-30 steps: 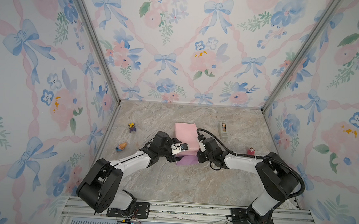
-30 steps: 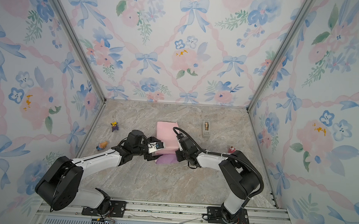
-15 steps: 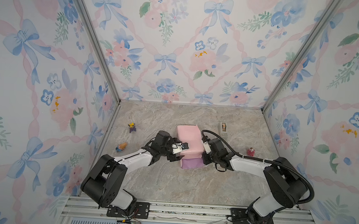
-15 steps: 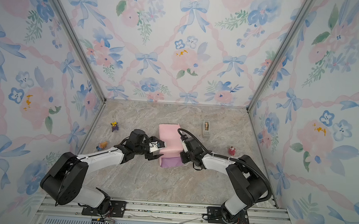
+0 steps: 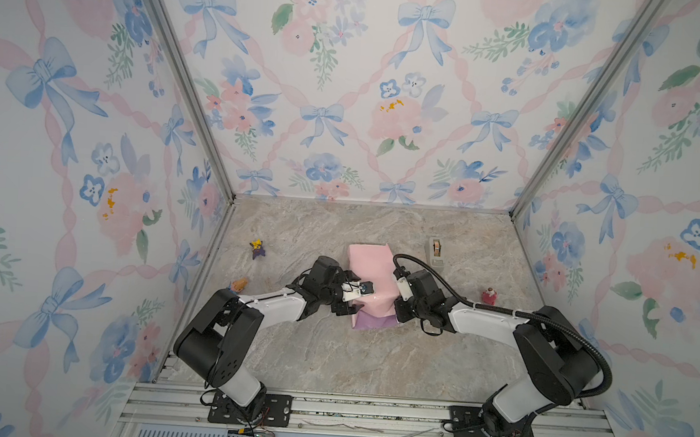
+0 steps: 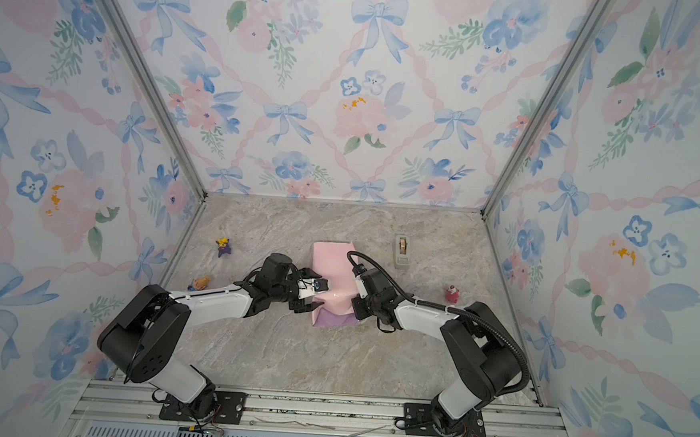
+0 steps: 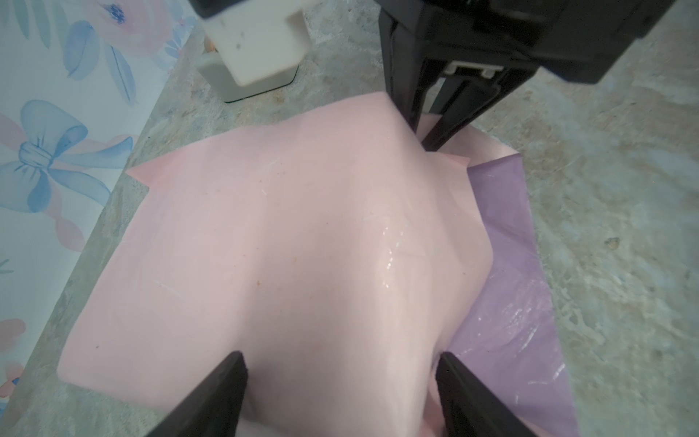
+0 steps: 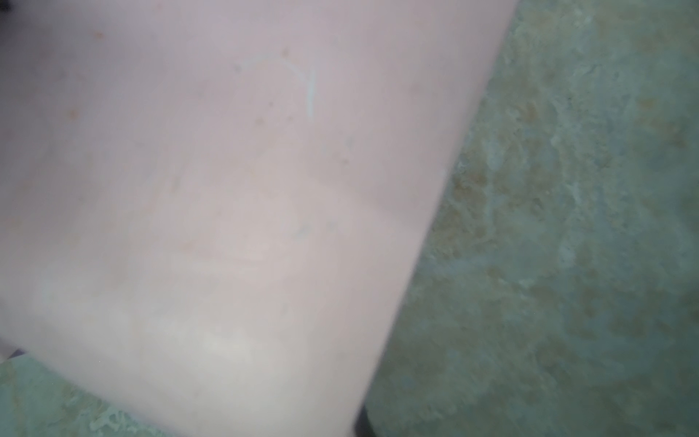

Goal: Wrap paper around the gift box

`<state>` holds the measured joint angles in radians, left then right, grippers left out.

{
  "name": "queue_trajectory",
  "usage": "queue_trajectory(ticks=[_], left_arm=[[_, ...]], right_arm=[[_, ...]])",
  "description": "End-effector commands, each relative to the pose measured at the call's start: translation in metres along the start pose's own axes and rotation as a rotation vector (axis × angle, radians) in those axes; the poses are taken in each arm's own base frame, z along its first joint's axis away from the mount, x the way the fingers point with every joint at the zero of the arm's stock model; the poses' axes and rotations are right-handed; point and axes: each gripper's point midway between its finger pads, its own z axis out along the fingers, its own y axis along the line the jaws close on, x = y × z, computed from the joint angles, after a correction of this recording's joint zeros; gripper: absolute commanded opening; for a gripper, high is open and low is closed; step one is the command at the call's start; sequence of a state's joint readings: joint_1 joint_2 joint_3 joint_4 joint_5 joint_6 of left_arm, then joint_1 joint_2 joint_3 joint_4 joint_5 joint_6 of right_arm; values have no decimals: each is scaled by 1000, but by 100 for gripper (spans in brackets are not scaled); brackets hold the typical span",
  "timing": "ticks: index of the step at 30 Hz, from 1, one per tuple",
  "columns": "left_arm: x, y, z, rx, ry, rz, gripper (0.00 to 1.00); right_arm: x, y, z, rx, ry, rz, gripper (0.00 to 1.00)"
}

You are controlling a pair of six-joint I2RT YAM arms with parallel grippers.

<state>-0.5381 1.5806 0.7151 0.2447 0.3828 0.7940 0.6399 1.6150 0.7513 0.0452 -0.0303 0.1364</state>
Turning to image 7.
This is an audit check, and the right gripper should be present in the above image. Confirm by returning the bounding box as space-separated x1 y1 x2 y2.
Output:
379 1 673 152

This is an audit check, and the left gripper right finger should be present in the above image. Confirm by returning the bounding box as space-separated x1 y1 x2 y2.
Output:
436 351 536 437

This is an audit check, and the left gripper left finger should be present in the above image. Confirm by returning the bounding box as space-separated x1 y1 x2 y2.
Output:
147 351 249 437

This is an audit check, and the purple wrapping paper sheet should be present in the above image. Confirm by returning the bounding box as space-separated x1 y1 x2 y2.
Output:
58 92 579 436

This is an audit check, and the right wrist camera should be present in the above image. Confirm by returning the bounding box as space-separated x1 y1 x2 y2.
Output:
189 0 316 87

